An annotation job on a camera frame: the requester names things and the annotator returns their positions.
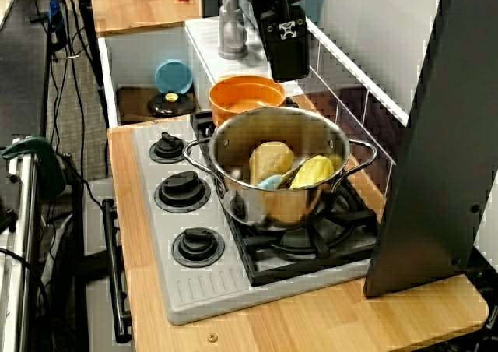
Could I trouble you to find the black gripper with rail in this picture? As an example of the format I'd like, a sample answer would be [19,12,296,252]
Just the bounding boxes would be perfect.
[259,0,311,83]

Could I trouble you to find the orange plastic pot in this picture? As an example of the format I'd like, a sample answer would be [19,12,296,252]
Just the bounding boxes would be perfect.
[208,74,289,126]

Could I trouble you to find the stainless steel pot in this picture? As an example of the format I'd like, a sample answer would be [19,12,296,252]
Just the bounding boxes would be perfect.
[181,106,379,228]

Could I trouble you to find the black stove knob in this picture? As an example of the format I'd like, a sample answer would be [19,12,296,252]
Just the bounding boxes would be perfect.
[171,227,226,269]
[148,131,187,164]
[153,171,212,214]

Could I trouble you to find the grey stove top panel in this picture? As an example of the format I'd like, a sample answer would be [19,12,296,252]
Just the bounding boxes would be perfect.
[130,110,374,326]

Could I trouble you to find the grey toy faucet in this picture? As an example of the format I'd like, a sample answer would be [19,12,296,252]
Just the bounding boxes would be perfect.
[217,0,250,60]

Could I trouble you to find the dark tile backsplash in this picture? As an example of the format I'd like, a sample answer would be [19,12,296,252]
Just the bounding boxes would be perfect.
[299,16,409,213]

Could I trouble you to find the white sink unit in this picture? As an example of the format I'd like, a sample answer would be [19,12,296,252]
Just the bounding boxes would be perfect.
[96,15,324,129]

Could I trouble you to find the tan toy bread roll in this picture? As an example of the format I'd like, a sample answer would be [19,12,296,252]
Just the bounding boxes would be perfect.
[248,140,296,188]

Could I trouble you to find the yellow toy corn cob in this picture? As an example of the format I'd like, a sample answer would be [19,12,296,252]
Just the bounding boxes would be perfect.
[289,153,336,190]

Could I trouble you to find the blue plastic plate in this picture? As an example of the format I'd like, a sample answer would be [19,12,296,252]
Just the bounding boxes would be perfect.
[154,58,195,96]

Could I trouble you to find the light blue toy spatula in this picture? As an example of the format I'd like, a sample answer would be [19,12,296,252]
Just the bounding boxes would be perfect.
[254,156,314,192]

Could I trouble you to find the dark lid with yellow knob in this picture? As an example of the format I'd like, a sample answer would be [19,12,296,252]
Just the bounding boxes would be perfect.
[146,90,195,118]

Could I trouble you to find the black slanted side panel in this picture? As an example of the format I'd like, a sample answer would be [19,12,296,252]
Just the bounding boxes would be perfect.
[363,0,498,299]

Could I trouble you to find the black burner grate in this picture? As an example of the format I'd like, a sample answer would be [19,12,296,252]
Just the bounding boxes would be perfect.
[189,110,381,289]

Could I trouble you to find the blue plug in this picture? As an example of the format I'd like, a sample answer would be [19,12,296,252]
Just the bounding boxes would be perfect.
[48,0,65,33]

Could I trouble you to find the white oven door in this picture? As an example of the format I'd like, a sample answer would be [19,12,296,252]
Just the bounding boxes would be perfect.
[83,178,132,352]

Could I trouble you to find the wooden kitchen countertop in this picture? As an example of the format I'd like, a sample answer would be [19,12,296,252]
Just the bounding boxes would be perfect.
[107,94,489,352]

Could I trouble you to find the green clamp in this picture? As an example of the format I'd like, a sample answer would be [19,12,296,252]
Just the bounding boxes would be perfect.
[0,135,68,197]

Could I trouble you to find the white flat panel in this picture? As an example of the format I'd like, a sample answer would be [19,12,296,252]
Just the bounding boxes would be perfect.
[0,0,16,30]

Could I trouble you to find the black cable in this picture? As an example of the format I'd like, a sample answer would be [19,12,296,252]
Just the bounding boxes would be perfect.
[58,0,112,181]

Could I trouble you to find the black oven door handle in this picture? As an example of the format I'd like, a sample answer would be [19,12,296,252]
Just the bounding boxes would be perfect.
[101,198,133,344]

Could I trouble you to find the silver metal frame rail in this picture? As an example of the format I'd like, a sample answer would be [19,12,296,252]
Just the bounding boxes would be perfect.
[0,149,40,352]

